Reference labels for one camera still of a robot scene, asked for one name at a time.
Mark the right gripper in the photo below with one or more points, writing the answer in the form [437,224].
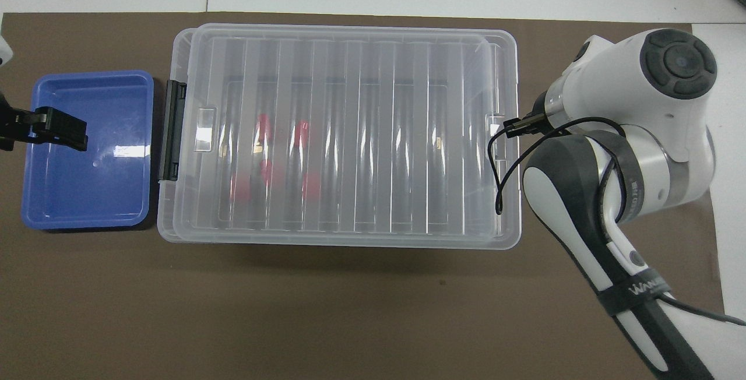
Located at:
[542,106]

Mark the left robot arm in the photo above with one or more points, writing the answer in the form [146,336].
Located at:
[4,50]

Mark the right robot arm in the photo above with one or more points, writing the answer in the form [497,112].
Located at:
[629,77]

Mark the clear plastic box lid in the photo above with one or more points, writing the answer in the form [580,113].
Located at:
[349,53]

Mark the red block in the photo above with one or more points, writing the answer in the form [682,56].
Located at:
[240,187]
[265,128]
[301,134]
[271,171]

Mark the black box latch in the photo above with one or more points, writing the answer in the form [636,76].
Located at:
[171,135]

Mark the clear plastic storage box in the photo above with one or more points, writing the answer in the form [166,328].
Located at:
[186,231]

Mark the blue plastic tray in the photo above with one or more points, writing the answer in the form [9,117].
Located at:
[87,193]

